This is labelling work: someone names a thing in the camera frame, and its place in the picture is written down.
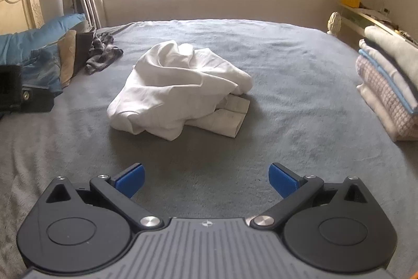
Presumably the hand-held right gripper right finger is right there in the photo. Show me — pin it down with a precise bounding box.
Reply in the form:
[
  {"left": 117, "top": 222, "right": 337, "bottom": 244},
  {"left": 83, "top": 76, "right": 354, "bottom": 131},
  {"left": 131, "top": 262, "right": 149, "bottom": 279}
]
[{"left": 250, "top": 163, "right": 373, "bottom": 230}]

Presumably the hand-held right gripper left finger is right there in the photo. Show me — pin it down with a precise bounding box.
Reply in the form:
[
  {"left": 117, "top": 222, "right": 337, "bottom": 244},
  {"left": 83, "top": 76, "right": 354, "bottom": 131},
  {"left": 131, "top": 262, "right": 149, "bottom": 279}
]
[{"left": 45, "top": 163, "right": 165, "bottom": 231}]

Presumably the white shirt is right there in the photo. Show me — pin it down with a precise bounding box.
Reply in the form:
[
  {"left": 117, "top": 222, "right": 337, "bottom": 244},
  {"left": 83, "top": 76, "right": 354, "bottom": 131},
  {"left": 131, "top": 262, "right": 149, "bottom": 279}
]
[{"left": 107, "top": 40, "right": 254, "bottom": 140}]

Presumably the stack of folded clothes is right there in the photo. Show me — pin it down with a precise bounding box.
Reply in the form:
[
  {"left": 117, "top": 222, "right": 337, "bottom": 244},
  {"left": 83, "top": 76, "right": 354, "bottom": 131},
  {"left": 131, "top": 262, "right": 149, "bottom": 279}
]
[{"left": 364, "top": 25, "right": 418, "bottom": 89}]

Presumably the blue pillow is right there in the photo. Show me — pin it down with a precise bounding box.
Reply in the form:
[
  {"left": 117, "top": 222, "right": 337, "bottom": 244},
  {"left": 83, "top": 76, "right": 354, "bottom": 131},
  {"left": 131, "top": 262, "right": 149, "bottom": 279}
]
[{"left": 0, "top": 13, "right": 87, "bottom": 97}]

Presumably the tan cushion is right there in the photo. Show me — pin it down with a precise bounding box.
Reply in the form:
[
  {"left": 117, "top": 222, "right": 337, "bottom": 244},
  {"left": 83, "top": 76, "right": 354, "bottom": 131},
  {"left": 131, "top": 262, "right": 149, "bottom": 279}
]
[{"left": 58, "top": 30, "right": 78, "bottom": 85}]

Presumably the black cushion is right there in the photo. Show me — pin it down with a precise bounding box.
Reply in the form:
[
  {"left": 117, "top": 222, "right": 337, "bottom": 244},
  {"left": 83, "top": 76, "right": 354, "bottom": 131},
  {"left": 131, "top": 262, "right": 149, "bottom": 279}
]
[{"left": 73, "top": 32, "right": 96, "bottom": 77}]

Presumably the dark plaid shirt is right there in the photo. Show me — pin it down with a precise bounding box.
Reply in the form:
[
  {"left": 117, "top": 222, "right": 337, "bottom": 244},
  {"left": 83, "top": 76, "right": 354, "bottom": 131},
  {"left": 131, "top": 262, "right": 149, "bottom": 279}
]
[{"left": 84, "top": 33, "right": 124, "bottom": 76}]

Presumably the folded cream cloth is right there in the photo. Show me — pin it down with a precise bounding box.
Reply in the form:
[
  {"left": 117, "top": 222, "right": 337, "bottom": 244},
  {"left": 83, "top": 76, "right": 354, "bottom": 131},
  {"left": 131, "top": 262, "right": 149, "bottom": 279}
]
[{"left": 356, "top": 83, "right": 413, "bottom": 143}]

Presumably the stack of folded towels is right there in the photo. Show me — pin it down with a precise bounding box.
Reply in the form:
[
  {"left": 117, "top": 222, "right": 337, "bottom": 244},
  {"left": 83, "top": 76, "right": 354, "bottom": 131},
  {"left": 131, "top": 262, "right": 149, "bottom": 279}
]
[{"left": 356, "top": 55, "right": 418, "bottom": 133}]

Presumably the folded blue-edged white cloth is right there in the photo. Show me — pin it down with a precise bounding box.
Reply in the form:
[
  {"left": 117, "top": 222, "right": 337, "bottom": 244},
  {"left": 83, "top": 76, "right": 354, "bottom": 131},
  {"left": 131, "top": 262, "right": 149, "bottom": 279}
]
[{"left": 358, "top": 40, "right": 418, "bottom": 116}]

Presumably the cream wooden footboard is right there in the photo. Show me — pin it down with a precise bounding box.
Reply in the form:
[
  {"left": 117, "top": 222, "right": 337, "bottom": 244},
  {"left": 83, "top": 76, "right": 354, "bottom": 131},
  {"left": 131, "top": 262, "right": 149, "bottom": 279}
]
[{"left": 327, "top": 2, "right": 418, "bottom": 48}]

